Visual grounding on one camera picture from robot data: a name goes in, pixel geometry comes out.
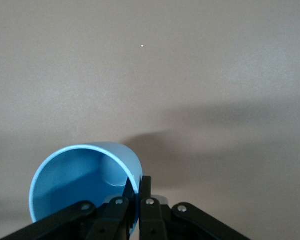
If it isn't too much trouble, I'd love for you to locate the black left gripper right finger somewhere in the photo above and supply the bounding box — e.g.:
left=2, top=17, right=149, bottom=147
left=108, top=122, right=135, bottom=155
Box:
left=138, top=175, right=251, bottom=240

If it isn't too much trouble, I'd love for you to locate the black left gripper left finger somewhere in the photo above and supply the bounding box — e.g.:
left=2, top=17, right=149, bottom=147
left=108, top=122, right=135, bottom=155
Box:
left=0, top=176, right=137, bottom=240

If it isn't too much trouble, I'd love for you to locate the light blue plastic cup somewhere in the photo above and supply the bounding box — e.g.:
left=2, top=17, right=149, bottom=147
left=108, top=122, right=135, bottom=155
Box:
left=28, top=141, right=144, bottom=238

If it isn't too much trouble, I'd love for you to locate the brown table cloth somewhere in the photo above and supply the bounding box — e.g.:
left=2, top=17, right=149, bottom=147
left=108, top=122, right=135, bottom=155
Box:
left=0, top=0, right=300, bottom=240

